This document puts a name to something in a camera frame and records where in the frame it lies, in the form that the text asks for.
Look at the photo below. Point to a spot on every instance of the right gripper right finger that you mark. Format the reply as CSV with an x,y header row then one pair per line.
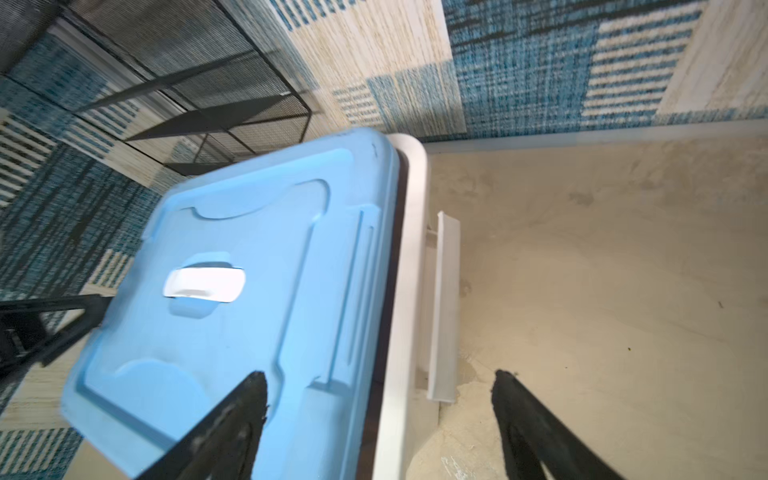
x,y
535,442

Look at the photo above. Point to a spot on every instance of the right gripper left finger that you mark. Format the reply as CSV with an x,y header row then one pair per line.
x,y
225,443

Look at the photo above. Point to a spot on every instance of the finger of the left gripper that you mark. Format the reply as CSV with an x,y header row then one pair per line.
x,y
25,340

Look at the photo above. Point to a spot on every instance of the white plastic storage bin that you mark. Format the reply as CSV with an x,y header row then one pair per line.
x,y
417,364

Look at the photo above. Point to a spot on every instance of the blue plastic bin lid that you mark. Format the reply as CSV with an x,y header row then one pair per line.
x,y
277,264

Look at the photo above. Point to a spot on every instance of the black wire mesh shelf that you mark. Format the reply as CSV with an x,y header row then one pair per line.
x,y
185,86

